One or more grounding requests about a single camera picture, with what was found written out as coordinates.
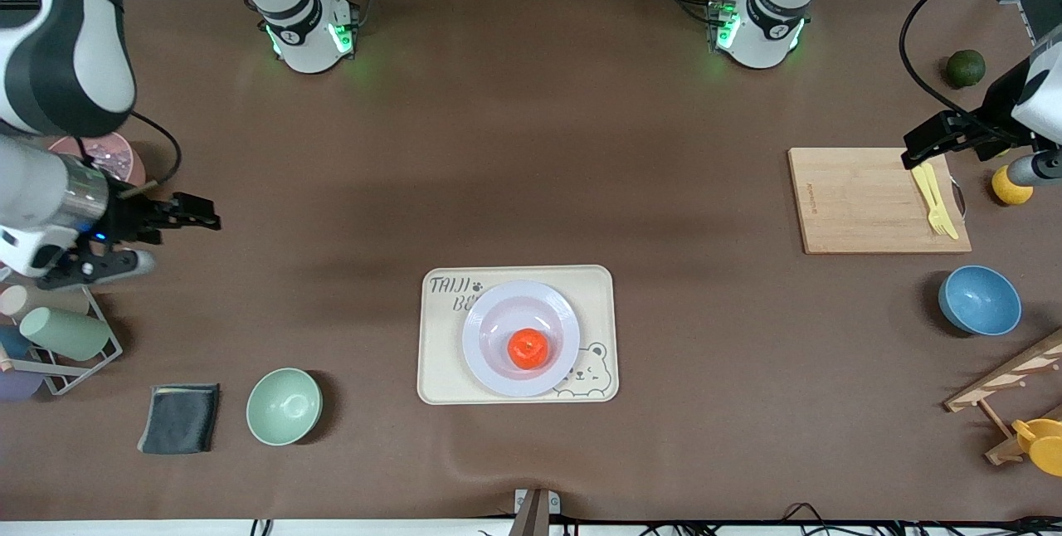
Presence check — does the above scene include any white wire cup rack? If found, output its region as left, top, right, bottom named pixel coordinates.
left=0, top=266, right=124, bottom=396

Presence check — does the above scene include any wooden cutting board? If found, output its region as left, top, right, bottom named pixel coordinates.
left=787, top=147, right=972, bottom=255

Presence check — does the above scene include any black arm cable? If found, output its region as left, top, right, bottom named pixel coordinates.
left=124, top=109, right=182, bottom=188
left=899, top=0, right=1062, bottom=120

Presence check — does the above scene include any yellow lemon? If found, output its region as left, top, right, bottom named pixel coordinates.
left=991, top=164, right=1035, bottom=206

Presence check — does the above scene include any clear ice cubes pile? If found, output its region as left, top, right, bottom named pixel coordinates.
left=90, top=140, right=134, bottom=180

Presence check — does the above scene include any mint green bowl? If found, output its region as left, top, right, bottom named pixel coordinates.
left=246, top=368, right=323, bottom=446

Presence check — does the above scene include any yellow mug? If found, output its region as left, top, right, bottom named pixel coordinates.
left=1011, top=417, right=1062, bottom=477

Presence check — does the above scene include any metal table edge bracket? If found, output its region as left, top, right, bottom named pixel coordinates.
left=508, top=488, right=562, bottom=536

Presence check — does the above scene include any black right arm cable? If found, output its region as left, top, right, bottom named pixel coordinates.
left=124, top=109, right=182, bottom=188

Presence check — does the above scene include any cream bear print tray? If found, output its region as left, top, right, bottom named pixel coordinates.
left=417, top=265, right=620, bottom=405

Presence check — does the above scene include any beige plastic cup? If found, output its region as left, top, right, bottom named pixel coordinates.
left=0, top=285, right=90, bottom=323

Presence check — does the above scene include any green plastic cup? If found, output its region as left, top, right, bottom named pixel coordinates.
left=19, top=306, right=113, bottom=361

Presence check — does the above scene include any yellow plastic fork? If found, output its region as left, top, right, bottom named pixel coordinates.
left=919, top=164, right=960, bottom=241
left=911, top=167, right=949, bottom=236

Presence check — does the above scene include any orange mandarin fruit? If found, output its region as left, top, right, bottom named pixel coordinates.
left=508, top=329, right=548, bottom=371

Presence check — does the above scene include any wooden drying rack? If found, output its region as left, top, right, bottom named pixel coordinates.
left=944, top=329, right=1062, bottom=466

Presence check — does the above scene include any dark blue plastic cup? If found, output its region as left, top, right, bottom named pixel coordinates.
left=0, top=324, right=32, bottom=360

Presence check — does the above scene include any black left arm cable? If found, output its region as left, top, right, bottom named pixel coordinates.
left=899, top=0, right=1062, bottom=120

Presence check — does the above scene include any pink bowl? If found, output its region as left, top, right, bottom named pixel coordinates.
left=50, top=134, right=147, bottom=188

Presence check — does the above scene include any white round plate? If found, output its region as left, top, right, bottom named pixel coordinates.
left=461, top=280, right=581, bottom=398

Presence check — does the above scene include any dark grey folded cloth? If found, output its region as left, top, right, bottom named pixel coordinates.
left=138, top=383, right=221, bottom=455

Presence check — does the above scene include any dark green avocado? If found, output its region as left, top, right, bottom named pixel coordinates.
left=947, top=49, right=987, bottom=90

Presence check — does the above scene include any blue bowl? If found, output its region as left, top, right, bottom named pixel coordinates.
left=938, top=265, right=1023, bottom=337

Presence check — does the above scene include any purple plastic cup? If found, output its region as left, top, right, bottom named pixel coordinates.
left=0, top=366, right=44, bottom=402

